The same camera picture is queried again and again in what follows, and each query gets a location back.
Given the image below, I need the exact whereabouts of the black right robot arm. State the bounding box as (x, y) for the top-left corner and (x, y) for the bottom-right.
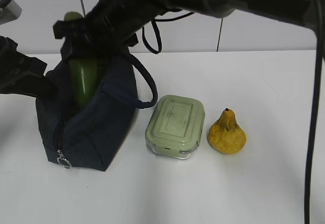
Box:
(53, 0), (324, 47)

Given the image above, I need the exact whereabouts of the navy fabric lunch bag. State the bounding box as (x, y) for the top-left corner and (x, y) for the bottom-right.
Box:
(36, 41), (158, 171)

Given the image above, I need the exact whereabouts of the yellow pear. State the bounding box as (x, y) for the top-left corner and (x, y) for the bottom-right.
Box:
(207, 108), (247, 155)

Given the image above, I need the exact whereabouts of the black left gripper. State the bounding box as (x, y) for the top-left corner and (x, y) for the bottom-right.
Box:
(1, 36), (57, 99)

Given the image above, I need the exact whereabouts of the black cable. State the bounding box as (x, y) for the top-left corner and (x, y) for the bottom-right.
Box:
(304, 0), (325, 224)

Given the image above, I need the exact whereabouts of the green lidded glass container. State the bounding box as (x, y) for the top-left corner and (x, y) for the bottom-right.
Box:
(145, 95), (205, 159)

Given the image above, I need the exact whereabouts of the green cucumber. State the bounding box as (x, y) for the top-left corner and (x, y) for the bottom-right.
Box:
(63, 11), (99, 110)

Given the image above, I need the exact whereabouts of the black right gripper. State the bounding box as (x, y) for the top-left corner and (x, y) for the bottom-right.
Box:
(53, 0), (163, 50)

